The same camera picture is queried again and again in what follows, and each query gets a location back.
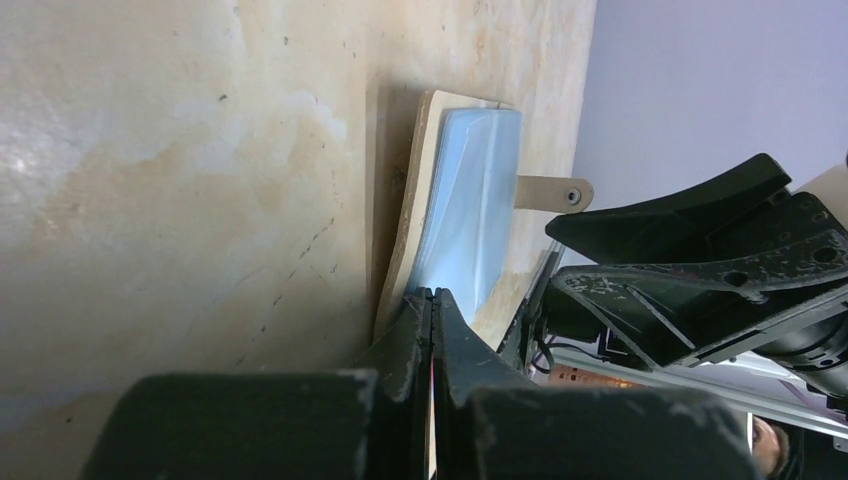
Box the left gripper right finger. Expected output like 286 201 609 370
431 289 760 479

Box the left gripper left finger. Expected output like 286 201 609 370
81 289 432 479

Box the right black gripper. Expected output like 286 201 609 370
545 153 847 398

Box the pink perforated plastic crate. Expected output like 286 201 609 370
548 365 641 389

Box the person in striped shirt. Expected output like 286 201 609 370
752 416 805 480

